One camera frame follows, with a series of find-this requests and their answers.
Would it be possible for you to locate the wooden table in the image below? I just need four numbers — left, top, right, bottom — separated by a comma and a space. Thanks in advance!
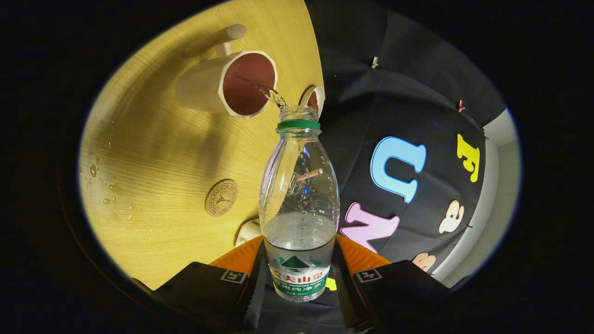
78, 0, 325, 290

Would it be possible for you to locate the small white plate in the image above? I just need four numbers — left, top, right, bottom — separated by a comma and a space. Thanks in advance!
299, 86, 325, 112

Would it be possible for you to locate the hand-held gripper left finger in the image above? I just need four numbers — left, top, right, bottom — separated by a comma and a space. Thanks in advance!
131, 236, 268, 332

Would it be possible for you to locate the round wooden coaster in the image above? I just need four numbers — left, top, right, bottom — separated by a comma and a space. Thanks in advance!
205, 179, 238, 217

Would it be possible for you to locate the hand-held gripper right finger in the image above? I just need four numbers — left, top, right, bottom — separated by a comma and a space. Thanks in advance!
334, 234, 469, 332

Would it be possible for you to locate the beige cup with wooden handle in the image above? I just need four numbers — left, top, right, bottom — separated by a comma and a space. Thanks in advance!
175, 24, 278, 119

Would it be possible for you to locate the white toaster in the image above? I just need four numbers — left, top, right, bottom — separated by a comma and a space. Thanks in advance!
235, 218, 262, 247

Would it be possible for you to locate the clear plastic juice bottle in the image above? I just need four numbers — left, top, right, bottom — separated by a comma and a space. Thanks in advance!
259, 105, 340, 303

